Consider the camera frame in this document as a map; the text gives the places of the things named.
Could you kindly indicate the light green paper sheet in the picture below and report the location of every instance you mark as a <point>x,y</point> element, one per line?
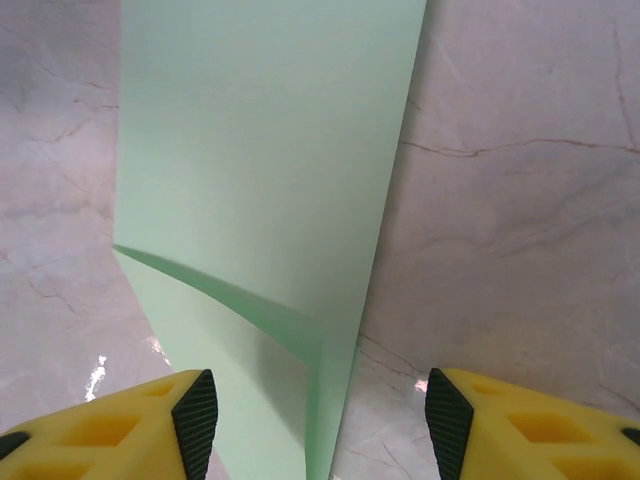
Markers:
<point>260,175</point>

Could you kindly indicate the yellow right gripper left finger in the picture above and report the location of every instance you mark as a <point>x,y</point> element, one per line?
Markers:
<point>110,440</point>

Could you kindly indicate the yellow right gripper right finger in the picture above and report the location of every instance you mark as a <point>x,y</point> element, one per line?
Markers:
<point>540,440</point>

